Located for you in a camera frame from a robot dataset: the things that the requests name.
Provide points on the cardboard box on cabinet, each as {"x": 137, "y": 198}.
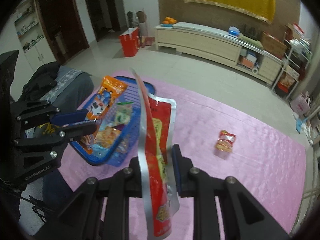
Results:
{"x": 273, "y": 45}

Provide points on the blue plastic basket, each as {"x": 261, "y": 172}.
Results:
{"x": 115, "y": 107}

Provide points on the red chips snack bag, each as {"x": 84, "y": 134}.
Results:
{"x": 225, "y": 141}

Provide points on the long beige TV cabinet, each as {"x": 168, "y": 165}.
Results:
{"x": 217, "y": 46}

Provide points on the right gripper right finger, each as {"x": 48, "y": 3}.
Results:
{"x": 223, "y": 208}

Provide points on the orange cartoon snack bag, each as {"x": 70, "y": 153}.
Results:
{"x": 98, "y": 109}

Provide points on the white metal shelf rack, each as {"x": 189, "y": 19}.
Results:
{"x": 295, "y": 63}

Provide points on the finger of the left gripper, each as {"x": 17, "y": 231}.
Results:
{"x": 61, "y": 137}
{"x": 36, "y": 113}

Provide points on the blue lidded container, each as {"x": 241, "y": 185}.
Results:
{"x": 234, "y": 31}

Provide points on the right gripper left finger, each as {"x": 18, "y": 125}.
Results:
{"x": 97, "y": 209}

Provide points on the orange box in cabinet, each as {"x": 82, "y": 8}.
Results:
{"x": 245, "y": 62}

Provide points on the pile of oranges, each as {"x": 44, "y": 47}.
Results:
{"x": 169, "y": 21}

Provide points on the large red silver snack bag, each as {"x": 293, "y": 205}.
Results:
{"x": 159, "y": 191}

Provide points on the pink gift bag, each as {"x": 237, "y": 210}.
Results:
{"x": 301, "y": 104}

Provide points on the red paper bag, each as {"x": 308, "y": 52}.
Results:
{"x": 130, "y": 41}

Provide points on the dark grey sofa chair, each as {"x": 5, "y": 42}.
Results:
{"x": 66, "y": 89}

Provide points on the pink quilted tablecloth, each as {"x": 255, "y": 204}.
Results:
{"x": 269, "y": 164}

